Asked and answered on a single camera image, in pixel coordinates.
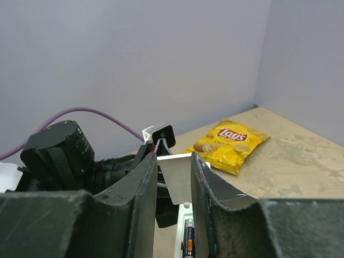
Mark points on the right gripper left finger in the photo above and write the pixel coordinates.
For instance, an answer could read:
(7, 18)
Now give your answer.
(32, 232)

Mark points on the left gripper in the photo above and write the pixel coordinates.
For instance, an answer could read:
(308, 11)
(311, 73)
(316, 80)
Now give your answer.
(166, 212)

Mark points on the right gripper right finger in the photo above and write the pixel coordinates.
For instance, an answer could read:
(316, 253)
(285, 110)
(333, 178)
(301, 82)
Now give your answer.
(231, 223)

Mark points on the white long remote control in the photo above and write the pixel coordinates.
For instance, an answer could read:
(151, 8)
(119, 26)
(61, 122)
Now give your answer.
(185, 214)

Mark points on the black battery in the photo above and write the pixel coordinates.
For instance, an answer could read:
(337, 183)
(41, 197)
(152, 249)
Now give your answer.
(189, 250)

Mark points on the white battery cover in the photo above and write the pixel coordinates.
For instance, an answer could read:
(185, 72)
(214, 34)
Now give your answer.
(176, 170)

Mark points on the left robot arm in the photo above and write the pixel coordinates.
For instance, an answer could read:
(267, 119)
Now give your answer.
(59, 159)

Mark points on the yellow Lays chips bag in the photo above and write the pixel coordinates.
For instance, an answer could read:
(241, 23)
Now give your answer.
(227, 145)

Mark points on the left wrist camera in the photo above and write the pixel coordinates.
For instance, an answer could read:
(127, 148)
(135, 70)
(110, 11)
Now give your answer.
(160, 131)

